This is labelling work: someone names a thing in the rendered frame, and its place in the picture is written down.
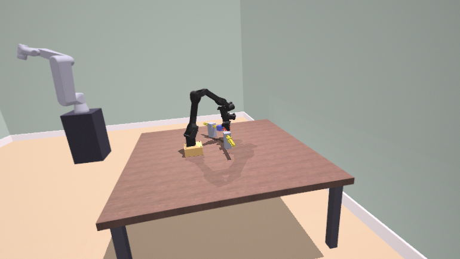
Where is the yellow square bar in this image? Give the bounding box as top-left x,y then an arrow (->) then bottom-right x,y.
223,131 -> 235,149

